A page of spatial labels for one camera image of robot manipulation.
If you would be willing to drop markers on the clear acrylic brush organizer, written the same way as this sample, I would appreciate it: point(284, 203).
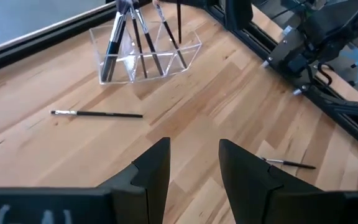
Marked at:
point(120, 79)

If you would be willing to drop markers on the black aluminium table frame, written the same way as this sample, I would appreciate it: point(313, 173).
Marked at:
point(11, 56)

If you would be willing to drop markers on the medium black powder brush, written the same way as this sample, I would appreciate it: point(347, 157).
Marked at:
point(118, 46)

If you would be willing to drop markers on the large black powder brush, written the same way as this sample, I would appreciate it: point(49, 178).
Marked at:
point(112, 46)

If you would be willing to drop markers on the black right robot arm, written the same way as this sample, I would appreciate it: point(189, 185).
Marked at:
point(322, 37)

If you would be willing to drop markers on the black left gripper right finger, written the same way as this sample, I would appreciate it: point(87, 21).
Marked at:
point(253, 199)

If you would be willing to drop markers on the black flat-head makeup brush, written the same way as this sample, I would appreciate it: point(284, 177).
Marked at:
point(151, 46)

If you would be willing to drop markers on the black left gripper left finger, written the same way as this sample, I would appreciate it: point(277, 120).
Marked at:
point(148, 186)

